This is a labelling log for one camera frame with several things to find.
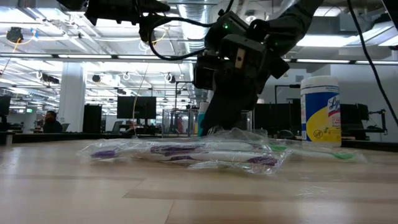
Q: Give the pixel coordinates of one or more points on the blue yellow wipes canister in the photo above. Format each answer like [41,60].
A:
[320,112]

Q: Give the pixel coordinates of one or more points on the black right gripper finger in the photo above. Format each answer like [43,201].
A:
[210,121]
[236,109]

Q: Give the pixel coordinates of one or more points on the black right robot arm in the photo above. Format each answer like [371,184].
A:
[292,21]

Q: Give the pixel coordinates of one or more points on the clear acrylic organizer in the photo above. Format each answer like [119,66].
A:
[178,121]

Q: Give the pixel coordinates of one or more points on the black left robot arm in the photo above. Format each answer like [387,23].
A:
[73,3]

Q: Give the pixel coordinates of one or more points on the person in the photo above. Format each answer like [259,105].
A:
[53,126]

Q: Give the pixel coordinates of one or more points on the black background rig frame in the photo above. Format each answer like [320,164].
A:
[292,86]

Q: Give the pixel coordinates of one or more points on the black ceiling-mounted device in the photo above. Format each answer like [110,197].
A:
[14,34]

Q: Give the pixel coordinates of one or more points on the purple toothbrush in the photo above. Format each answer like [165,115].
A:
[104,154]
[262,160]

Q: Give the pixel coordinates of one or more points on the black computer monitor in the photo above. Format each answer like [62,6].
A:
[136,107]
[4,105]

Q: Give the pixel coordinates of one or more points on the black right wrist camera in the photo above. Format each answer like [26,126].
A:
[203,71]

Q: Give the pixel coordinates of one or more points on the black office partition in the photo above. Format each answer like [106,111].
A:
[273,118]

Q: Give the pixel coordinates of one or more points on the bright ceiling light panel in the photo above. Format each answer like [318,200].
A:
[326,40]

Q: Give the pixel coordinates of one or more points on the black cabinet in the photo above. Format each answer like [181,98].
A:
[92,118]

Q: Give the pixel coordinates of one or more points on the silver spiral air duct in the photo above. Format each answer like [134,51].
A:
[192,28]

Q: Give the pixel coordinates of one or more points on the long ceiling strip light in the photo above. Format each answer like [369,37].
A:
[323,61]

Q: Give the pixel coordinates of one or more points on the white building column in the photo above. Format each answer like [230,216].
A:
[72,99]

